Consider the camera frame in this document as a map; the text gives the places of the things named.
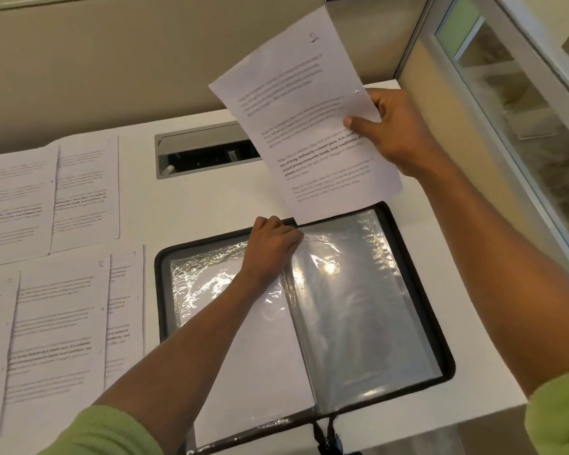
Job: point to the person's right hand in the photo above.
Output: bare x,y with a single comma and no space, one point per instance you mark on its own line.
403,132

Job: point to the person's left hand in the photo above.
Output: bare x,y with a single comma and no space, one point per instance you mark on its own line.
270,253

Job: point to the person's right thumb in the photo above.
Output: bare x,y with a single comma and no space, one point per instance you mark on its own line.
360,124

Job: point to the person's left fingers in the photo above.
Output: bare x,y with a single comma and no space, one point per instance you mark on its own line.
277,229

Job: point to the black zip display folder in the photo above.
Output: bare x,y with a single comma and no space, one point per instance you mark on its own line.
365,307

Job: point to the person's left forearm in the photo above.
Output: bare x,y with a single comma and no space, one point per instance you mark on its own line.
185,364

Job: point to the person's right forearm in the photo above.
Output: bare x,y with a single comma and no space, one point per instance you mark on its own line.
493,260

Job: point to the blank white sheet in sleeve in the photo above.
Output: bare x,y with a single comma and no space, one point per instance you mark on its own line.
265,369

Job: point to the beige desk divider panel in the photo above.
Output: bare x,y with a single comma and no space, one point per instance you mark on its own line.
147,61

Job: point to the glass partition with metal frame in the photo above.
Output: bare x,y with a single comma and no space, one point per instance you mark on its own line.
517,104

